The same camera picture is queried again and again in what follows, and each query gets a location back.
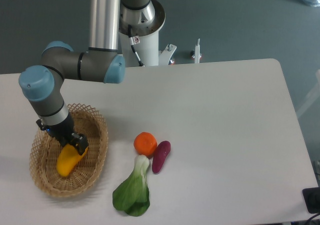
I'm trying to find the green bok choy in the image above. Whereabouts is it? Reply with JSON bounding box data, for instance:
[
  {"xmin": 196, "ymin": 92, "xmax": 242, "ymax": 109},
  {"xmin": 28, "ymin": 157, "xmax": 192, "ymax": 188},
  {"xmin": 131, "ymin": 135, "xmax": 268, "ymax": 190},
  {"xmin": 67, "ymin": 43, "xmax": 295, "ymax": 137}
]
[{"xmin": 112, "ymin": 155, "xmax": 150, "ymax": 217}]

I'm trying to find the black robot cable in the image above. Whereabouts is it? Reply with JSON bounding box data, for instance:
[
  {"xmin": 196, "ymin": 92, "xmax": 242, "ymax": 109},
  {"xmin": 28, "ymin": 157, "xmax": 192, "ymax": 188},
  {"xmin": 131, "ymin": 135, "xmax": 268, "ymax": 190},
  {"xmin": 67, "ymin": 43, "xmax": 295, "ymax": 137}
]
[{"xmin": 127, "ymin": 24, "xmax": 146, "ymax": 68}]

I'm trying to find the white metal frame foot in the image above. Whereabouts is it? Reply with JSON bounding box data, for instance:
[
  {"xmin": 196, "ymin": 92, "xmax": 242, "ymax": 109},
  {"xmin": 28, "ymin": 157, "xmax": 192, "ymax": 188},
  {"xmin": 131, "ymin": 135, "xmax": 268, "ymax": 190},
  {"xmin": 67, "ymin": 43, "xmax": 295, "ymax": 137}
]
[{"xmin": 190, "ymin": 38, "xmax": 202, "ymax": 64}]

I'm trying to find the orange tangerine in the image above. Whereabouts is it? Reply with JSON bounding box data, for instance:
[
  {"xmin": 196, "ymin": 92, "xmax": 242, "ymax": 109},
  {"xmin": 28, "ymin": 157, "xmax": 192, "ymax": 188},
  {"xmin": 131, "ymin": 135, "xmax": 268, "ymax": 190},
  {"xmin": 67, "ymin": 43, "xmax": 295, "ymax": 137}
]
[{"xmin": 133, "ymin": 132, "xmax": 158, "ymax": 157}]

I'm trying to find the yellow mango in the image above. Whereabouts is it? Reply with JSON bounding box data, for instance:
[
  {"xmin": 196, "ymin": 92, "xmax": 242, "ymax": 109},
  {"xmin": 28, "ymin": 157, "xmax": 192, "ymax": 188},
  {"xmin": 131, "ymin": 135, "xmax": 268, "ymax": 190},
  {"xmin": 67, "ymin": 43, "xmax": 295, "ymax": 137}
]
[{"xmin": 56, "ymin": 144, "xmax": 88, "ymax": 177}]

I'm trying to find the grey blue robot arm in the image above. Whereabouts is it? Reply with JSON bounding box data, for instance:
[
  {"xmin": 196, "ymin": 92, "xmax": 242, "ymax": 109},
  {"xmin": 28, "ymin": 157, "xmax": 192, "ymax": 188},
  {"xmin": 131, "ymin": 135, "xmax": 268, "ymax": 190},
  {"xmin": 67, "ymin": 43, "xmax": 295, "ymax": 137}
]
[{"xmin": 18, "ymin": 0, "xmax": 151, "ymax": 155}]

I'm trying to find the purple sweet potato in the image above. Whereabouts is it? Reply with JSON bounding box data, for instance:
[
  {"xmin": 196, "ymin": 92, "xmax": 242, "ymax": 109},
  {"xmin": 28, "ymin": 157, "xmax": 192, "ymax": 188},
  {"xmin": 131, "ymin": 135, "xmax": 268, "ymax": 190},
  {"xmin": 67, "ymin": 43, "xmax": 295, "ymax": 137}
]
[{"xmin": 152, "ymin": 140, "xmax": 171, "ymax": 174}]

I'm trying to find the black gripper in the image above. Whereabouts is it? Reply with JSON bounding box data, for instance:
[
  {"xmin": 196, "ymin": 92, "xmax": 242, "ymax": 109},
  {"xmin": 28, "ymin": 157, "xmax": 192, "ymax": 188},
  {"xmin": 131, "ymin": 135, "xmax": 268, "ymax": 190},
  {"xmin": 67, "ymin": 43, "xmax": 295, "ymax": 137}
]
[{"xmin": 36, "ymin": 112, "xmax": 89, "ymax": 156}]

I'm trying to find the black device at table edge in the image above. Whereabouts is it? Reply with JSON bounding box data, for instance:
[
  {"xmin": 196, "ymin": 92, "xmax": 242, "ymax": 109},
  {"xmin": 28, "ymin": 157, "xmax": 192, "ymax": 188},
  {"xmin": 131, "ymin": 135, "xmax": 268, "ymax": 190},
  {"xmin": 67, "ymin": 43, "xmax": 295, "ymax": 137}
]
[{"xmin": 302, "ymin": 187, "xmax": 320, "ymax": 214}]

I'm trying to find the woven wicker basket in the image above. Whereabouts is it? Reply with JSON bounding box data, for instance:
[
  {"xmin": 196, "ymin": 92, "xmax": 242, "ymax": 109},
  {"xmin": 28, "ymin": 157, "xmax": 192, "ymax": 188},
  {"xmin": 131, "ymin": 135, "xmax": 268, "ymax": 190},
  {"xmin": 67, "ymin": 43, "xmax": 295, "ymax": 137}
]
[{"xmin": 29, "ymin": 103, "xmax": 108, "ymax": 198}]

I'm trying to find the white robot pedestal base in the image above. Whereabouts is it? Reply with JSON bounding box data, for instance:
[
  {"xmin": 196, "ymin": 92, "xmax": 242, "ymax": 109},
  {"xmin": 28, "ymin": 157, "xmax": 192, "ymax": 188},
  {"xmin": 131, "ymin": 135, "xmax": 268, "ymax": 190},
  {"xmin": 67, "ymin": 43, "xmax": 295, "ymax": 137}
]
[{"xmin": 119, "ymin": 0, "xmax": 177, "ymax": 67}]

